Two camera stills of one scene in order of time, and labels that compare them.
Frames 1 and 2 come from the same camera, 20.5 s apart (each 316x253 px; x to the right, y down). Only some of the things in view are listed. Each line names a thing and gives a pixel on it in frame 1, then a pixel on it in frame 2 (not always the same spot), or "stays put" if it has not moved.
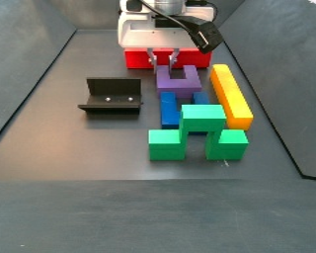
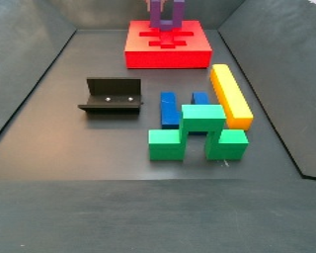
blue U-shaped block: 168,112 stays put
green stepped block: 225,143 stays put
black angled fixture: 113,95 stays put
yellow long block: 238,114 stays put
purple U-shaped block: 182,86 → 162,24
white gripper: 138,33 → 148,2
